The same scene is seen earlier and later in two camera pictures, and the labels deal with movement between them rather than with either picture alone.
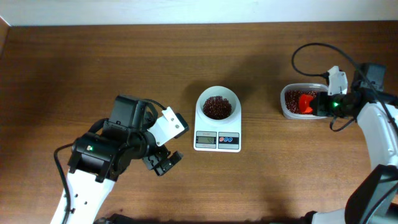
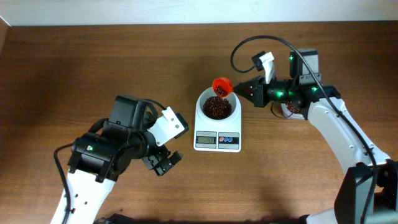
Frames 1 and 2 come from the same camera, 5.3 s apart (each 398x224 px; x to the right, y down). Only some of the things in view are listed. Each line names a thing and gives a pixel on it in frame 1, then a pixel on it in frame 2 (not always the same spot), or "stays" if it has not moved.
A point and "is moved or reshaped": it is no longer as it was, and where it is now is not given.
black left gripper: [161, 154] stays
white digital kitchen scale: [222, 137] stays
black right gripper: [319, 104] -> [259, 92]
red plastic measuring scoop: [305, 103] is moved or reshaped
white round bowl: [218, 104] stays
